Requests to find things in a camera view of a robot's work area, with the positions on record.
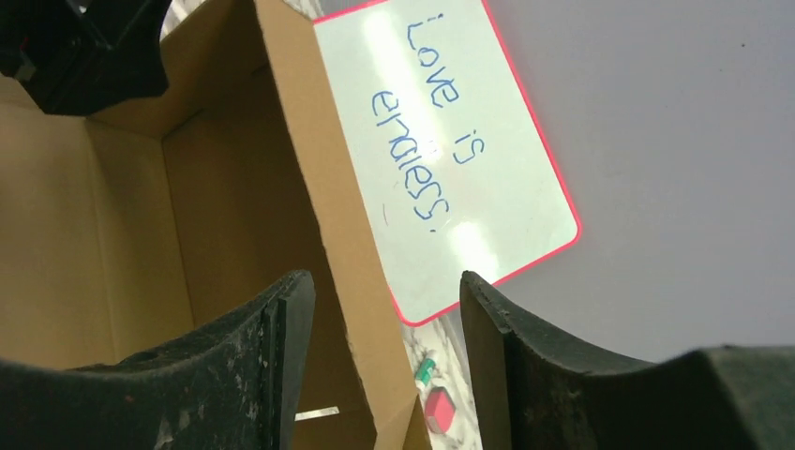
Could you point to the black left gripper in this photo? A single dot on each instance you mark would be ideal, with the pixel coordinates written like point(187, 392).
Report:
point(77, 58)

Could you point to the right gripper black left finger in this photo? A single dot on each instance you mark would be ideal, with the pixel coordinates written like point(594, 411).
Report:
point(233, 383)

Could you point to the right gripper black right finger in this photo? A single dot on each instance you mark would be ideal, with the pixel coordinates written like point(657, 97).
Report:
point(536, 386)

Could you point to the brown cardboard box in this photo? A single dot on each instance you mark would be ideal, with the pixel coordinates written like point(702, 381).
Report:
point(139, 224)

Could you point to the pink eraser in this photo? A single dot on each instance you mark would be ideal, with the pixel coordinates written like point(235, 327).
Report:
point(440, 410)

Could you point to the green white marker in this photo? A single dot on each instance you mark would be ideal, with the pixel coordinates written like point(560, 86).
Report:
point(424, 373)

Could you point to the pink framed whiteboard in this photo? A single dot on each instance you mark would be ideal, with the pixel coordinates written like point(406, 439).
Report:
point(451, 162)

